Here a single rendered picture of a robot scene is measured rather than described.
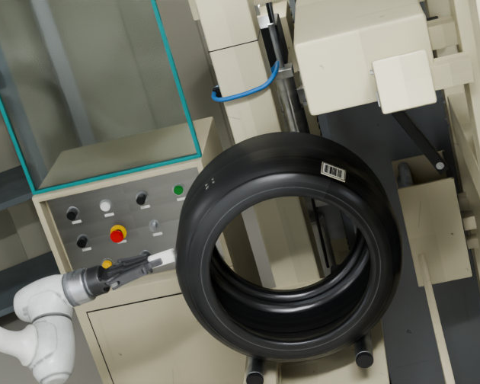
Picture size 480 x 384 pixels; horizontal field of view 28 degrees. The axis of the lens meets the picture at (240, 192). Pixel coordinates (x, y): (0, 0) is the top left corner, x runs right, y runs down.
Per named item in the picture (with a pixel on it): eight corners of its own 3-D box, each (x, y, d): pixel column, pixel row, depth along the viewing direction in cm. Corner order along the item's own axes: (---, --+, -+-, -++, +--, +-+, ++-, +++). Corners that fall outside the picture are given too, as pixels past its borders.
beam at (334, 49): (308, 36, 240) (293, -21, 234) (408, 12, 236) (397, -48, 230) (308, 119, 184) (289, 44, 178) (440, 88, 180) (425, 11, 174)
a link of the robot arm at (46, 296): (79, 280, 254) (83, 324, 247) (27, 298, 257) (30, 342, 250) (59, 264, 245) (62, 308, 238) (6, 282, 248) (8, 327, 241)
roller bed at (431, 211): (411, 253, 278) (391, 161, 267) (462, 243, 276) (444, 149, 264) (418, 287, 260) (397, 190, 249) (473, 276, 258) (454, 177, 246)
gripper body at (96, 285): (81, 279, 240) (113, 267, 238) (88, 263, 248) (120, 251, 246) (94, 303, 243) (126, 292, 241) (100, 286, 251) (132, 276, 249)
